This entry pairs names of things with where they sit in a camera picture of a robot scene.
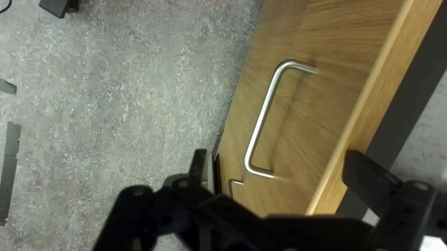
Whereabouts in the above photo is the silver drawer handle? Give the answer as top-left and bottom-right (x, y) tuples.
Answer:
(242, 59), (319, 181)

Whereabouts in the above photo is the wooden front white drawer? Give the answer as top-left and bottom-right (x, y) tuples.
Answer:
(216, 0), (445, 219)

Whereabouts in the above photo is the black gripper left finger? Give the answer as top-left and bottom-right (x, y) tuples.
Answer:
(93, 148), (263, 251)

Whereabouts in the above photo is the long black floor tape strip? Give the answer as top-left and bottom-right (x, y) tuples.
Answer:
(0, 121), (23, 227)

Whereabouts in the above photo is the short black floor tape piece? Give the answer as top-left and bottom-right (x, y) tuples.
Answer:
(0, 77), (19, 96)

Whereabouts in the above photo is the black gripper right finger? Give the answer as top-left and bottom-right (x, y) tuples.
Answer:
(343, 148), (447, 251)

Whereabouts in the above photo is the black electronic device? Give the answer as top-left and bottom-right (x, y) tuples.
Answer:
(38, 0), (82, 20)

